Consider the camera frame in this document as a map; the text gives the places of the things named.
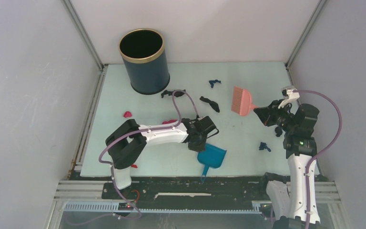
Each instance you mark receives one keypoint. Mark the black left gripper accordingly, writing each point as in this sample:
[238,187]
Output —
[198,148]

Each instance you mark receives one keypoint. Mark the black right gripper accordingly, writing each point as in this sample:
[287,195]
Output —
[267,114]

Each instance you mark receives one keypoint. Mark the long black paper scrap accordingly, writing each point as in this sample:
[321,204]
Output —
[213,104]

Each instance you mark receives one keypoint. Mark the blue plastic dustpan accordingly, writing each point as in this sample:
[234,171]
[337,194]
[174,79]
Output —
[211,157]

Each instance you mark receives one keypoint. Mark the pink hand brush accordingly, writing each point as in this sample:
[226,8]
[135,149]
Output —
[242,102]

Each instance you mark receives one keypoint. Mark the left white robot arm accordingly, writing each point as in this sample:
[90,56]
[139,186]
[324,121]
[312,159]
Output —
[127,142]

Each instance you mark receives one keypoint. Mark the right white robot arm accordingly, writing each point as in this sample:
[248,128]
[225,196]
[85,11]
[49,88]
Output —
[294,205]

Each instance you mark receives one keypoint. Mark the long pink crumpled paper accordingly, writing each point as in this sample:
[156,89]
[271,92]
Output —
[169,121]

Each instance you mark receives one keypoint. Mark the black crumpled paper strip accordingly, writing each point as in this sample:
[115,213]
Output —
[170,93]

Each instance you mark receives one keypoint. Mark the dark blue paper scrap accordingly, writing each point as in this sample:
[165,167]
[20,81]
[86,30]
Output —
[214,82]

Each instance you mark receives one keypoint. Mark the small pink paper ball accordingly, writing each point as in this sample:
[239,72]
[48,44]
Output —
[127,114]

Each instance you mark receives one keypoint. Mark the dark blue round trash bin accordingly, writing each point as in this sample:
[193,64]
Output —
[144,57]

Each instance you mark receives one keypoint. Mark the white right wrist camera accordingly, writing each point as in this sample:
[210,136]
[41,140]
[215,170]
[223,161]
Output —
[290,94]

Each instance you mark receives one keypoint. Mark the grey perforated cable tray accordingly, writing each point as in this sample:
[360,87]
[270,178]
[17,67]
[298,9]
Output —
[115,207]

